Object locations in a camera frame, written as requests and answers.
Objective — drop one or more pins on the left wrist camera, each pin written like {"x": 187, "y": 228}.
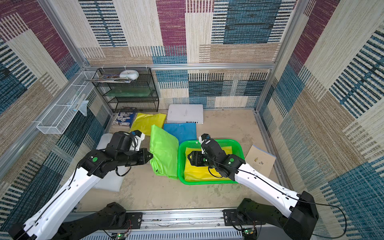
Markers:
{"x": 124, "y": 144}

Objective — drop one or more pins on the black wire shelf rack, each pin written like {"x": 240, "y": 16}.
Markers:
{"x": 140, "y": 95}

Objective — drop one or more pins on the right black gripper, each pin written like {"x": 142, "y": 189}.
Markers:
{"x": 195, "y": 159}

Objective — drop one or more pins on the cardboard box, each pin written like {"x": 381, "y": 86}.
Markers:
{"x": 261, "y": 161}

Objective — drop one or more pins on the white folded raincoat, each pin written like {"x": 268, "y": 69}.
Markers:
{"x": 111, "y": 182}

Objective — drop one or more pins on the aluminium front rail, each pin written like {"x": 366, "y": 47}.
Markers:
{"x": 195, "y": 224}

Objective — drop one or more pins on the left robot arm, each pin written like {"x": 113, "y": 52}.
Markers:
{"x": 93, "y": 167}

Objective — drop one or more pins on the magazines on shelf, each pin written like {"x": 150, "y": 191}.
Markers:
{"x": 109, "y": 79}

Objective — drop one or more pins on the white wire wall basket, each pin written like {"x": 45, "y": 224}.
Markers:
{"x": 70, "y": 102}

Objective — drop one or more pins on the white round object on shelf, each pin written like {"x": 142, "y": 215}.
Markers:
{"x": 129, "y": 75}

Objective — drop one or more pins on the white flat box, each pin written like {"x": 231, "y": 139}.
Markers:
{"x": 185, "y": 113}

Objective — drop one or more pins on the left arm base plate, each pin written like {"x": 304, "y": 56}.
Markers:
{"x": 132, "y": 220}

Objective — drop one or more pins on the green plastic basket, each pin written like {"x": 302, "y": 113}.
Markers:
{"x": 194, "y": 144}

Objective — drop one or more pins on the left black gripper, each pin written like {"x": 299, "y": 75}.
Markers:
{"x": 145, "y": 158}

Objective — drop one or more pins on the small yellow folded raincoat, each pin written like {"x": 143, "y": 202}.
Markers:
{"x": 144, "y": 122}

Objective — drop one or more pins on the blue printed packet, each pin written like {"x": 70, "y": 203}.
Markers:
{"x": 124, "y": 119}

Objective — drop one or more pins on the large yellow raincoat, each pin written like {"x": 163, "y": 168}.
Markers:
{"x": 200, "y": 174}

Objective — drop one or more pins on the blue folded raincoat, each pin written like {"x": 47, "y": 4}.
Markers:
{"x": 183, "y": 132}

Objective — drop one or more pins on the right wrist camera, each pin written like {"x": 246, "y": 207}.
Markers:
{"x": 211, "y": 150}

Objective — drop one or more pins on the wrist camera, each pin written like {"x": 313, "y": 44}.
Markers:
{"x": 124, "y": 144}
{"x": 211, "y": 150}

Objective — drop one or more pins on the lime green raincoat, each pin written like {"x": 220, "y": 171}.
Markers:
{"x": 164, "y": 148}

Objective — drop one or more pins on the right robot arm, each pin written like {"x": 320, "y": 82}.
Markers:
{"x": 295, "y": 213}

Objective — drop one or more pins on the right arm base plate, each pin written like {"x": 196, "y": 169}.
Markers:
{"x": 232, "y": 218}

